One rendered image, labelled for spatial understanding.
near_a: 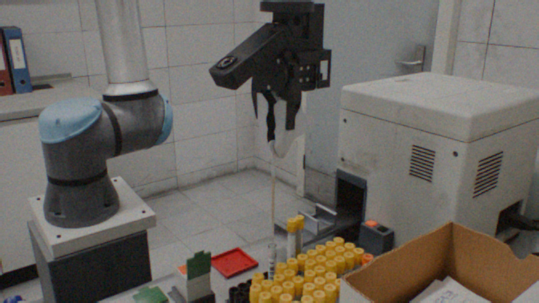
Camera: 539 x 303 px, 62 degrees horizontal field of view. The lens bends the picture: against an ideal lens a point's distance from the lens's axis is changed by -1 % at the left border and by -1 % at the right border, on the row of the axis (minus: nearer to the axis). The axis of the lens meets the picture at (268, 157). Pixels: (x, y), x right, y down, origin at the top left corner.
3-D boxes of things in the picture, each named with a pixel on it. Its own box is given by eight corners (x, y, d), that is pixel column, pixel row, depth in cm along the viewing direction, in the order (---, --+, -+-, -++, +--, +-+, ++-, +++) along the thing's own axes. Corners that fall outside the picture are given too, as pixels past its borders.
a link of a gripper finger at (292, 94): (302, 131, 60) (301, 63, 57) (293, 133, 59) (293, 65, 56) (280, 124, 63) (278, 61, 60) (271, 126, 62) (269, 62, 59)
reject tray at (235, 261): (237, 249, 87) (237, 246, 87) (258, 265, 82) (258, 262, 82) (207, 261, 83) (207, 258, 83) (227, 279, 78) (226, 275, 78)
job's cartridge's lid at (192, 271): (209, 245, 66) (211, 248, 65) (209, 270, 68) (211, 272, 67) (185, 254, 64) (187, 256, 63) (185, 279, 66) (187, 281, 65)
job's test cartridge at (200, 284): (198, 289, 73) (196, 256, 71) (212, 305, 70) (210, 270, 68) (176, 298, 71) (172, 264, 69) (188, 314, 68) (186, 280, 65)
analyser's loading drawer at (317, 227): (348, 211, 98) (350, 189, 96) (371, 222, 93) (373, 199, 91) (273, 240, 87) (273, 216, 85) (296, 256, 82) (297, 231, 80)
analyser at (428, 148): (411, 189, 114) (425, 70, 103) (521, 232, 93) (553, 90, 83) (322, 225, 96) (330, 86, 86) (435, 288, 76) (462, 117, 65)
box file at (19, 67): (24, 84, 242) (13, 25, 231) (33, 92, 222) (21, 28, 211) (9, 86, 237) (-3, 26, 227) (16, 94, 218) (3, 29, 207)
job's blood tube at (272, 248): (273, 295, 74) (273, 242, 70) (277, 299, 73) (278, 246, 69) (266, 298, 73) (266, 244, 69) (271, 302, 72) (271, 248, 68)
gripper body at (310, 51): (331, 92, 62) (335, 1, 58) (283, 101, 57) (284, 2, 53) (295, 83, 68) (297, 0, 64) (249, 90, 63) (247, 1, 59)
